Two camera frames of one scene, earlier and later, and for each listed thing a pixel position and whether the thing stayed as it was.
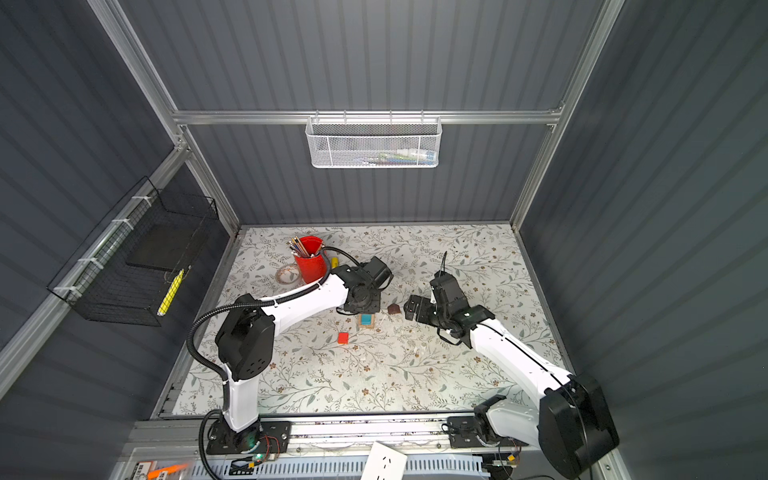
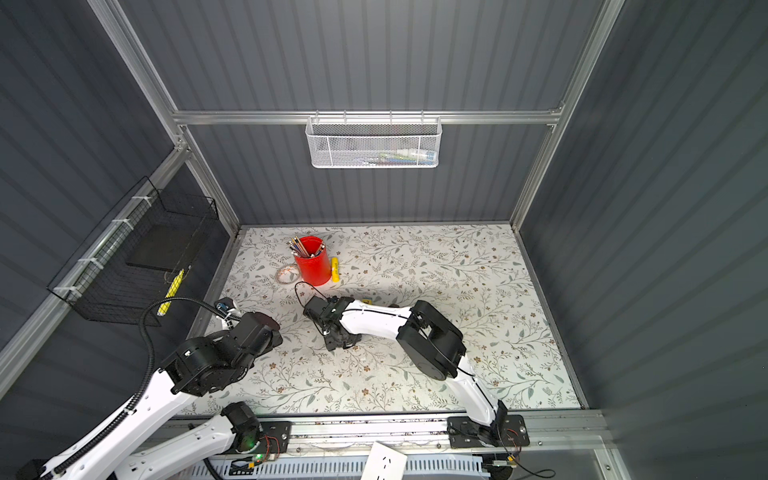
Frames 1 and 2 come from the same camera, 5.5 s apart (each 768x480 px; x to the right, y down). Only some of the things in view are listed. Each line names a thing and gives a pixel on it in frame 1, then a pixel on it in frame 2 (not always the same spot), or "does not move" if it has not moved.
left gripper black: (375, 308) → (277, 341)
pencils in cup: (297, 248) does not move
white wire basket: (374, 141) does not move
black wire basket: (130, 268) does not move
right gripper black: (424, 305) → (329, 343)
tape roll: (288, 274) does not move
